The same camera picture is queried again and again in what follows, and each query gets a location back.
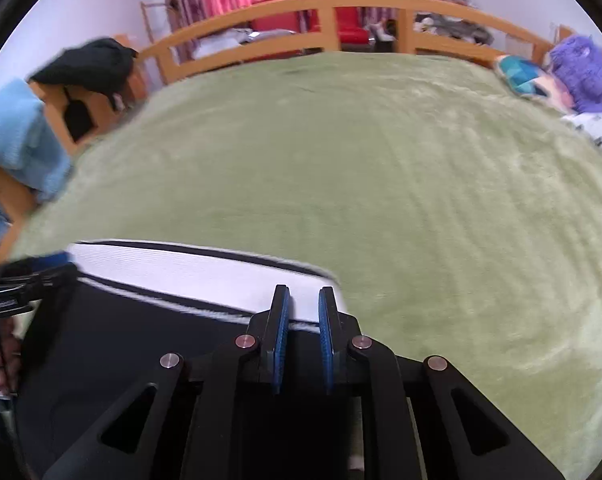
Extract right red chair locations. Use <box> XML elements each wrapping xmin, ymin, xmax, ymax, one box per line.
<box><xmin>336</xmin><ymin>6</ymin><xmax>371</xmax><ymax>48</ymax></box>

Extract light blue fleece garment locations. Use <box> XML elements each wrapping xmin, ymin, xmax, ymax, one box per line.
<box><xmin>0</xmin><ymin>78</ymin><xmax>75</xmax><ymax>252</ymax></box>

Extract colourful geometric pillow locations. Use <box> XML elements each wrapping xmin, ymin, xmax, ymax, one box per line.
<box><xmin>493</xmin><ymin>54</ymin><xmax>574</xmax><ymax>114</ymax></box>

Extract purple plush toy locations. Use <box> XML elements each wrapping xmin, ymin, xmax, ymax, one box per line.
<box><xmin>549</xmin><ymin>35</ymin><xmax>602</xmax><ymax>113</ymax></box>

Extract black sweatpants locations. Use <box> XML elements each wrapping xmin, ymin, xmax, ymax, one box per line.
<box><xmin>16</xmin><ymin>240</ymin><xmax>338</xmax><ymax>477</ymax></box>

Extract black garment on rail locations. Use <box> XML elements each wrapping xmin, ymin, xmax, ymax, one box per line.
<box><xmin>29</xmin><ymin>37</ymin><xmax>138</xmax><ymax>96</ymax></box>

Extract green plush bed blanket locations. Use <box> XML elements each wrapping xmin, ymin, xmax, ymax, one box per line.
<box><xmin>14</xmin><ymin>53</ymin><xmax>602</xmax><ymax>479</ymax></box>

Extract person's left hand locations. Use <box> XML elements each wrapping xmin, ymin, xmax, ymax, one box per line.
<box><xmin>0</xmin><ymin>318</ymin><xmax>21</xmax><ymax>394</ymax></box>

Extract wooden bed frame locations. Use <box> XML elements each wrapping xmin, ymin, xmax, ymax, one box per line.
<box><xmin>0</xmin><ymin>0</ymin><xmax>602</xmax><ymax>269</ymax></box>

